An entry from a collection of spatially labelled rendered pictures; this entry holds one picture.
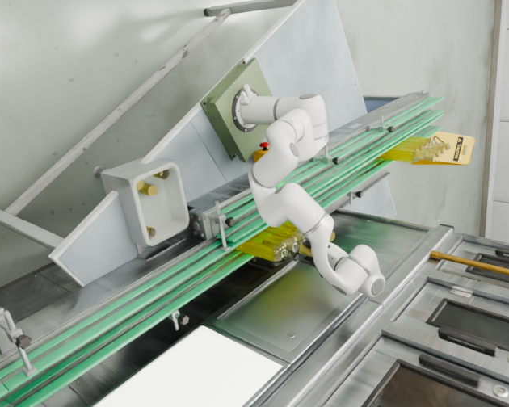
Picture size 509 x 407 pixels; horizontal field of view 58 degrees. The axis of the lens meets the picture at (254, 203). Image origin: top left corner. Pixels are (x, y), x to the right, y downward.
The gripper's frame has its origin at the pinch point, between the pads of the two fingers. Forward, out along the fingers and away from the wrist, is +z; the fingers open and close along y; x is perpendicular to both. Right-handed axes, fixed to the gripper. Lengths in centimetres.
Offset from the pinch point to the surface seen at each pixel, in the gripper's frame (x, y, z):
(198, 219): 26.6, 13.7, 22.5
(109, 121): 29, 38, 91
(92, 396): 74, -16, 4
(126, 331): 60, -4, 7
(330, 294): 0.0, -12.4, -8.3
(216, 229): 21.0, 7.8, 22.5
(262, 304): 19.0, -12.6, 2.4
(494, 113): -532, -96, 253
